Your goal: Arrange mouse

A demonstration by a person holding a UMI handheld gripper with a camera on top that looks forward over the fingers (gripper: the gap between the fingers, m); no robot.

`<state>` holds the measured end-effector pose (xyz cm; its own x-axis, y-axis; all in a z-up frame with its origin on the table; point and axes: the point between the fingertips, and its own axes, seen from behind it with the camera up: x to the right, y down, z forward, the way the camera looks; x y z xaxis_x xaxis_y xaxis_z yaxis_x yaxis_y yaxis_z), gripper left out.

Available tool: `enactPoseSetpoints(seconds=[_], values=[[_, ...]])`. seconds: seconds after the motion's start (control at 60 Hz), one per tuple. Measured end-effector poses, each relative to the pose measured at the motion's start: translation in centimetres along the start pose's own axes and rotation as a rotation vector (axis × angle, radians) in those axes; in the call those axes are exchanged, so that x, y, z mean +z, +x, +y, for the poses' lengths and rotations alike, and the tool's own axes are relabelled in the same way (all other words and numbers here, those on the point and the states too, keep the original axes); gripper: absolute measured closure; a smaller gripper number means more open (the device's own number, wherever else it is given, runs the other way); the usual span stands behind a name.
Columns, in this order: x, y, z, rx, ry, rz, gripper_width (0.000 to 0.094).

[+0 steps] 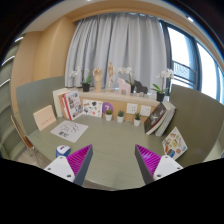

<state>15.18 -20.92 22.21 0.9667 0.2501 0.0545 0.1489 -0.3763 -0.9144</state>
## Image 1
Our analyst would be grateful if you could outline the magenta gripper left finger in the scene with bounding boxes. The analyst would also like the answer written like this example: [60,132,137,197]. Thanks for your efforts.
[45,145,93,186]

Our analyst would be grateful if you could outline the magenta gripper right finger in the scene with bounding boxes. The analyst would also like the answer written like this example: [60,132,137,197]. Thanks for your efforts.
[135,144,182,184]

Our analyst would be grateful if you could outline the blue white computer mouse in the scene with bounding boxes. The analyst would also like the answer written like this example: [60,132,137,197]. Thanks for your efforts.
[56,145,71,157]

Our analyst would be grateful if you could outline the colourful illustrated card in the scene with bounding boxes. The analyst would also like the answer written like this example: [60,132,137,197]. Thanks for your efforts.
[162,127,188,160]

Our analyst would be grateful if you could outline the white sketch paper sheet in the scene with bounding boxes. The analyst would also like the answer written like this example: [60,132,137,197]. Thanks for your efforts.
[51,121,88,143]

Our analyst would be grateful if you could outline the dark leaning book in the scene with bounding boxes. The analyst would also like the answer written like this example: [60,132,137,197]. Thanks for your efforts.
[144,103,167,135]

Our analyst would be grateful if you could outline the small potted plant right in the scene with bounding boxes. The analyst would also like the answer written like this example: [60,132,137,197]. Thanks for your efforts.
[134,112,141,126]

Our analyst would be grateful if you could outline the small potted plant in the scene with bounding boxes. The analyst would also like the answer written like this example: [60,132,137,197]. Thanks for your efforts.
[106,109,113,121]
[117,110,124,123]
[134,112,141,126]

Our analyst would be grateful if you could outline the pink card sign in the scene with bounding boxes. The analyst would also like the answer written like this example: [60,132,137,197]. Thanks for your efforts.
[33,105,56,131]

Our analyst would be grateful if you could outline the small potted plant middle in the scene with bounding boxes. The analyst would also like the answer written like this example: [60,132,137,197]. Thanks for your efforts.
[117,110,124,123]

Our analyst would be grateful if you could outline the white leaning books stack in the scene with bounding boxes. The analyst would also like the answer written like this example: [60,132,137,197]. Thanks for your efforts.
[155,101,176,137]

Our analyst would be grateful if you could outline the white illustrated card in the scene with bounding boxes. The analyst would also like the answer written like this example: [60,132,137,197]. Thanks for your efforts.
[83,99,103,117]

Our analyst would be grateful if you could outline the leaning white red books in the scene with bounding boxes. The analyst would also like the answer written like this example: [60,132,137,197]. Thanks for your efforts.
[53,88,82,120]

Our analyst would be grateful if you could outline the small potted plant left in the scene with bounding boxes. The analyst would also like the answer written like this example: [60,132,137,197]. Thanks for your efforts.
[106,109,113,121]

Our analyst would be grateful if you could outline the purple round sign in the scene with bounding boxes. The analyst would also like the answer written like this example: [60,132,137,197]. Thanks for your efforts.
[102,102,113,114]

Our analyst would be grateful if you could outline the black horse figure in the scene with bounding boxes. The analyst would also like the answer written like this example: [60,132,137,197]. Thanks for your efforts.
[134,80,148,94]

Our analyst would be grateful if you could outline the pink horse figure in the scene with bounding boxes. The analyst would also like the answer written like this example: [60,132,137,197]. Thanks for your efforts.
[117,78,131,95]

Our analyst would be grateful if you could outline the white orchid left pot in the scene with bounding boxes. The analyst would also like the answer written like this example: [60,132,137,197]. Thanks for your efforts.
[69,66,92,92]

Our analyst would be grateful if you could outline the white orchid pot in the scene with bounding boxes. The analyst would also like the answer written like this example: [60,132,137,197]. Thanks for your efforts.
[69,66,92,92]
[118,67,135,93]
[152,69,174,102]

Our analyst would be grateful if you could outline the white orchid right pot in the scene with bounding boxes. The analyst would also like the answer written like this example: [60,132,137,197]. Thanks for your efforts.
[152,69,174,102]

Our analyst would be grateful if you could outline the wooden hand model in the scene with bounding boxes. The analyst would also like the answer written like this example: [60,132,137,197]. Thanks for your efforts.
[93,68,102,93]

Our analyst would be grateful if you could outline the white orchid middle pot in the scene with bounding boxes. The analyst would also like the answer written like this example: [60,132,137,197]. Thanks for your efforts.
[118,67,135,93]

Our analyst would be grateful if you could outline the wooden mannequin figure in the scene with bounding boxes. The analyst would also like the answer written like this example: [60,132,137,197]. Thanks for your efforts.
[108,61,116,89]

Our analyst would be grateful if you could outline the grey curtain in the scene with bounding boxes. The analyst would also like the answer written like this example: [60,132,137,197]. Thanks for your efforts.
[65,13,167,88]

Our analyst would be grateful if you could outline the white wall socket right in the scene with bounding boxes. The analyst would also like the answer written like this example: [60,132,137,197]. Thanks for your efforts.
[140,105,151,116]

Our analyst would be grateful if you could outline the white wall socket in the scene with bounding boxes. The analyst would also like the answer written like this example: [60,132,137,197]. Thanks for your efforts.
[140,105,151,116]
[126,103,138,114]

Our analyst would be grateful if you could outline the white wall socket left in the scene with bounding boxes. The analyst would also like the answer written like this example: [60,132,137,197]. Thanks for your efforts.
[126,103,138,114]

